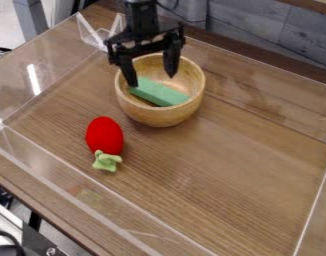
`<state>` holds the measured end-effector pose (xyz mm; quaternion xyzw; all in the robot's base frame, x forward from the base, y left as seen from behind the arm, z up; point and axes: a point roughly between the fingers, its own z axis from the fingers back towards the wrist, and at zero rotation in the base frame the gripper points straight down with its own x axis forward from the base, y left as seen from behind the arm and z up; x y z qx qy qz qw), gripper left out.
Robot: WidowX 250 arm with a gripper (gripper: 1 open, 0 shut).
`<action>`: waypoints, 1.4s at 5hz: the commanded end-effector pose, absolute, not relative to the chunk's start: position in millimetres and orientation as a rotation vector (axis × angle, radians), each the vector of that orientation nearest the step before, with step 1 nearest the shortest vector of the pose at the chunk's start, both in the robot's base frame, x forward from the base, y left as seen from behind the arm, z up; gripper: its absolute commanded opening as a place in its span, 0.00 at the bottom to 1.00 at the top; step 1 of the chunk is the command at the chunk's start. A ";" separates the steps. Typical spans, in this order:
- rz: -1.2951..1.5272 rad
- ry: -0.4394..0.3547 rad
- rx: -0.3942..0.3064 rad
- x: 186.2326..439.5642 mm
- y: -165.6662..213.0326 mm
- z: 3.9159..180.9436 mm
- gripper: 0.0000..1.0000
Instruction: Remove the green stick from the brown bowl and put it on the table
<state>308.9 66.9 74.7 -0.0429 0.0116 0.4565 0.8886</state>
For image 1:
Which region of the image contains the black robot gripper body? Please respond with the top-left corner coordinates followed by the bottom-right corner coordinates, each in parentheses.
top-left (104, 24), bottom-right (186, 65)

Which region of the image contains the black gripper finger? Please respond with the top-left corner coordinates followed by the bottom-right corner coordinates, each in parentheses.
top-left (116, 54), bottom-right (138, 87)
top-left (163, 37), bottom-right (183, 77)

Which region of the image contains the light brown wooden bowl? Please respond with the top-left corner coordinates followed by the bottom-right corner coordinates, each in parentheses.
top-left (115, 53), bottom-right (206, 127)

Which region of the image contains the green rectangular block stick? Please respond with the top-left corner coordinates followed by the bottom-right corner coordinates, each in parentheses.
top-left (128, 77), bottom-right (190, 107)

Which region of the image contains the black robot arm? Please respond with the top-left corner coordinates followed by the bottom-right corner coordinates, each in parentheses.
top-left (104, 0), bottom-right (186, 87)

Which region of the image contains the grey cabinet leg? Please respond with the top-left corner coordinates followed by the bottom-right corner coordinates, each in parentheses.
top-left (12, 0), bottom-right (49, 41)

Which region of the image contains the red plush strawberry toy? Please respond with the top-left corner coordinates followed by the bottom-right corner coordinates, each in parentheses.
top-left (86, 116), bottom-right (124, 172)

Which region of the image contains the clear acrylic enclosure wall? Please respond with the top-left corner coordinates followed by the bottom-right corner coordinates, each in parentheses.
top-left (0, 11), bottom-right (326, 256)

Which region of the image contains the black table clamp mount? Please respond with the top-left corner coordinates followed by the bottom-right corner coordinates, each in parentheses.
top-left (21, 224), bottom-right (68, 256)

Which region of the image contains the black cable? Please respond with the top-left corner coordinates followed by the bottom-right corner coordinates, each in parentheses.
top-left (0, 229), bottom-right (27, 256)

